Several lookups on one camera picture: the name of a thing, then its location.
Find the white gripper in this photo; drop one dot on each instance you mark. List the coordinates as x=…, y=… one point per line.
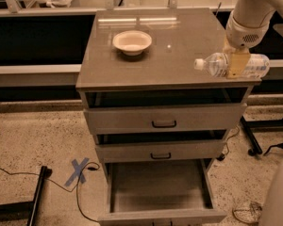
x=243, y=35

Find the clear plastic water bottle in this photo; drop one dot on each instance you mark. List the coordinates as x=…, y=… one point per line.
x=217, y=64

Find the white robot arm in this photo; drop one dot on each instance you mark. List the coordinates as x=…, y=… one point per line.
x=256, y=13

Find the grey drawer cabinet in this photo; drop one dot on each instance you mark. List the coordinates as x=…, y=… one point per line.
x=161, y=75

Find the middle grey drawer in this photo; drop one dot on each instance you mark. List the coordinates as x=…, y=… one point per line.
x=138, y=152

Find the top grey drawer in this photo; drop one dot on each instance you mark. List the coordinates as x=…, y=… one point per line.
x=150, y=119

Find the bottom grey open drawer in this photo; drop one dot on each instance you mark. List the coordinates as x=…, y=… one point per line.
x=160, y=193

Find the black metal stand right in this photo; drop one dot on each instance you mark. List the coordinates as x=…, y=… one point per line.
x=249, y=126

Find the black metal stand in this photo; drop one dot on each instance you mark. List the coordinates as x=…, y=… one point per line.
x=26, y=210
x=249, y=126

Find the white paper bowl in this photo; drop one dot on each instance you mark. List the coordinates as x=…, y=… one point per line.
x=132, y=43

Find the white sneaker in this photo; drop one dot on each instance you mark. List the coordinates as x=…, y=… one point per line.
x=247, y=212

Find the blue tape cross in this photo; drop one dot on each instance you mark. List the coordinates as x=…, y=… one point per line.
x=77, y=174

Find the black metal stand left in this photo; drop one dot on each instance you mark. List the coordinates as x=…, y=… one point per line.
x=26, y=210

